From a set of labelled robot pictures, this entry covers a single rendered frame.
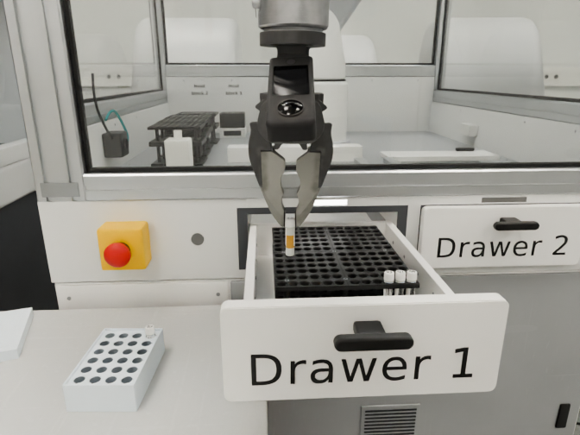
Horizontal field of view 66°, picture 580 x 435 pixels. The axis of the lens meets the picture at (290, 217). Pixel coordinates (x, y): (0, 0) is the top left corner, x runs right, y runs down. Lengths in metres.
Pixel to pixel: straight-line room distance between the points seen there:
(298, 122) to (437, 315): 0.24
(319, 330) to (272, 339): 0.05
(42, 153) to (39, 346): 0.30
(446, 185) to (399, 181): 0.08
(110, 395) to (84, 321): 0.24
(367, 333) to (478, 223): 0.44
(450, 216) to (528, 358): 0.36
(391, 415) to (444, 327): 0.53
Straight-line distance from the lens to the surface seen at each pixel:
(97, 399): 0.61
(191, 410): 0.60
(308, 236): 0.71
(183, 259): 0.80
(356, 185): 0.77
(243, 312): 0.45
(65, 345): 0.77
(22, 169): 1.52
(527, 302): 0.97
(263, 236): 0.79
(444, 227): 0.81
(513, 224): 0.82
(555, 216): 0.90
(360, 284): 0.56
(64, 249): 0.85
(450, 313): 0.49
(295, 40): 0.48
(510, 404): 1.09
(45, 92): 0.80
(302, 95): 0.44
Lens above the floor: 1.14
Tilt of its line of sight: 18 degrees down
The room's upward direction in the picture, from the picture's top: straight up
